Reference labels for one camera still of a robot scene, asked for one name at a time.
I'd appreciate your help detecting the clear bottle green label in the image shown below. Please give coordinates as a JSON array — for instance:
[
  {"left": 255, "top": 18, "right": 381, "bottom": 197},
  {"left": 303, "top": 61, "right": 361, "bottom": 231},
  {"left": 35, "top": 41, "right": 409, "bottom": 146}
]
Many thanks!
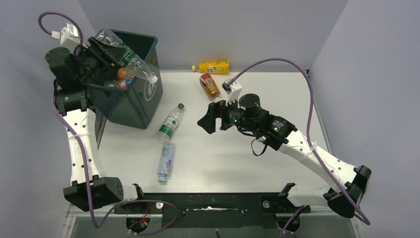
[{"left": 95, "top": 28, "right": 158, "bottom": 84}]

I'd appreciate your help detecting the clear bottle red white label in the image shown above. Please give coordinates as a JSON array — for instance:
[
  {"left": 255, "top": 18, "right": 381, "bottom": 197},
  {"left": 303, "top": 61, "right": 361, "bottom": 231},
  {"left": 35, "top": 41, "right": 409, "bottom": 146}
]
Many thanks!
[{"left": 104, "top": 79, "right": 132, "bottom": 90}]

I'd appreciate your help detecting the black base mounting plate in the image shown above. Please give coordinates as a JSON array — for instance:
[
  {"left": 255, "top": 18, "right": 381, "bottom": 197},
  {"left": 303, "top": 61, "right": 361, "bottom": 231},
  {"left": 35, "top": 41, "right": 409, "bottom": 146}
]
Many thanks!
[{"left": 115, "top": 191, "right": 298, "bottom": 229}]

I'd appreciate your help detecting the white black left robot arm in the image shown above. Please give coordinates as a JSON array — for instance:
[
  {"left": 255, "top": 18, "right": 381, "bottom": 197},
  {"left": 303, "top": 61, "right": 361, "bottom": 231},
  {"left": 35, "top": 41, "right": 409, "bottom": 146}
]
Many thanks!
[{"left": 45, "top": 37, "right": 142, "bottom": 212}]

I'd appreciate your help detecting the yellow juice bottle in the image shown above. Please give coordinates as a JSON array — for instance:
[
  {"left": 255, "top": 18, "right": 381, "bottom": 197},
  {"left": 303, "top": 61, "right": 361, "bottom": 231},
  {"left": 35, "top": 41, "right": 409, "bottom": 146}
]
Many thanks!
[{"left": 191, "top": 60, "right": 230, "bottom": 74}]

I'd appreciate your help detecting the aluminium frame rail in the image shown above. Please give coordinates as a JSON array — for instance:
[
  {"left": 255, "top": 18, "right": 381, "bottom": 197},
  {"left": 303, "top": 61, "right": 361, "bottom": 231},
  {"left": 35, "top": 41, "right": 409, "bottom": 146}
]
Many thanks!
[{"left": 58, "top": 205, "right": 122, "bottom": 238}]

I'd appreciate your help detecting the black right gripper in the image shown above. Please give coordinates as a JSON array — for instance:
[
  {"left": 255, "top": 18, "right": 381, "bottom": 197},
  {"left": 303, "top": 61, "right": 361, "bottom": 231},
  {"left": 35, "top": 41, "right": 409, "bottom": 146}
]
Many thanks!
[{"left": 198, "top": 93, "right": 257, "bottom": 134}]

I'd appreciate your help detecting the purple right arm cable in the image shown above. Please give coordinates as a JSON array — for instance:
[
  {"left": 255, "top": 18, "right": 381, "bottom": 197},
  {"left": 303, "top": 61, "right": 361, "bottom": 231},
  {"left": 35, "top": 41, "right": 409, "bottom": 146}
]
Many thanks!
[{"left": 221, "top": 58, "right": 371, "bottom": 238}]

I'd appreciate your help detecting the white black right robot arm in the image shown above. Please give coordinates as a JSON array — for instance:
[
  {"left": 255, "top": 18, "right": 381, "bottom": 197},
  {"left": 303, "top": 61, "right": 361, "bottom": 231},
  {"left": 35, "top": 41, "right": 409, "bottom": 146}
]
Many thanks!
[{"left": 197, "top": 94, "right": 371, "bottom": 218}]

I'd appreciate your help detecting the orange drink bottle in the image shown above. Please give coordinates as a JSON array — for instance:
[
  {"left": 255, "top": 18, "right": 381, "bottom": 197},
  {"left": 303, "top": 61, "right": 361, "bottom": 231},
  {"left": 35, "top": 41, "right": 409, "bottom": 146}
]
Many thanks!
[{"left": 117, "top": 67, "right": 135, "bottom": 80}]

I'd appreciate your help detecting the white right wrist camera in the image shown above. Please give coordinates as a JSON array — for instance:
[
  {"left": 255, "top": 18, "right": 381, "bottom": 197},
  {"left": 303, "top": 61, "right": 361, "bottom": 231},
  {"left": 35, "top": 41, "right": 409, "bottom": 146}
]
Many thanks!
[{"left": 222, "top": 78, "right": 243, "bottom": 106}]

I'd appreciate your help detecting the red gold tea bottle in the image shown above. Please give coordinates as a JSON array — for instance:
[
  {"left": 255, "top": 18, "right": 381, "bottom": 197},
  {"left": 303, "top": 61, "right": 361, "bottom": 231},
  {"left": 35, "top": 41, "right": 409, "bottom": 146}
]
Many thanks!
[{"left": 200, "top": 73, "right": 220, "bottom": 102}]

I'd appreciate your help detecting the purple label Ganten bottle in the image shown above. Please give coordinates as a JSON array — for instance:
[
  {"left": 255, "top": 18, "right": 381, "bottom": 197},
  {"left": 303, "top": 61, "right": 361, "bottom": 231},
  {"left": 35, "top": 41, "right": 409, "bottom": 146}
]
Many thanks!
[{"left": 157, "top": 141, "right": 176, "bottom": 183}]

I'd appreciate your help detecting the dark green plastic bin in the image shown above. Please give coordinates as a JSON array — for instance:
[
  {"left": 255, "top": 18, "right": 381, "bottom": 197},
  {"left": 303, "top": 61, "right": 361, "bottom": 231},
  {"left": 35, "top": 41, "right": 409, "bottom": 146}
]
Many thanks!
[{"left": 90, "top": 33, "right": 163, "bottom": 129}]

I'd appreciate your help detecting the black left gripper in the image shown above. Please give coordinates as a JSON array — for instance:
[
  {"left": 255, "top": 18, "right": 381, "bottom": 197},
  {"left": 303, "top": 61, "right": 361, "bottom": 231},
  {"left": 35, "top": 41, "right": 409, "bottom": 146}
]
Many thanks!
[{"left": 76, "top": 37, "right": 127, "bottom": 83}]

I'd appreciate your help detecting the green cap water bottle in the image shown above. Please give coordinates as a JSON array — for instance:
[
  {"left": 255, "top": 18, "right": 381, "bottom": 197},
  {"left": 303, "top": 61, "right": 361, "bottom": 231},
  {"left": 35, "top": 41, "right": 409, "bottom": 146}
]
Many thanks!
[{"left": 157, "top": 103, "right": 185, "bottom": 141}]

